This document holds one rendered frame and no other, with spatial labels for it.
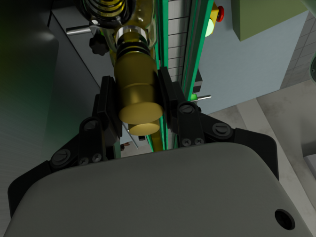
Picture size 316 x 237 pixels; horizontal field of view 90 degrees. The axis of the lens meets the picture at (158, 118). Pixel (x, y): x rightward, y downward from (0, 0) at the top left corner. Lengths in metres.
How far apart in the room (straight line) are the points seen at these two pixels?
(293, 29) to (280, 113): 2.37
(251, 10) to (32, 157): 0.58
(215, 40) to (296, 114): 2.61
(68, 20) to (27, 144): 0.28
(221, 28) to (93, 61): 0.44
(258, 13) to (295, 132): 2.61
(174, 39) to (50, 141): 0.35
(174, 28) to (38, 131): 0.35
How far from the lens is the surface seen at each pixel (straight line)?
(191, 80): 0.45
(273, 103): 3.20
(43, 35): 0.29
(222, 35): 0.69
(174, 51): 0.48
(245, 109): 2.97
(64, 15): 0.42
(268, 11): 0.62
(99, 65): 0.49
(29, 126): 0.21
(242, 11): 0.57
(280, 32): 0.83
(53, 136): 0.30
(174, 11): 0.41
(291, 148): 3.02
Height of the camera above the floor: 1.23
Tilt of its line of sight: 26 degrees down
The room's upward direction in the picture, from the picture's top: 170 degrees clockwise
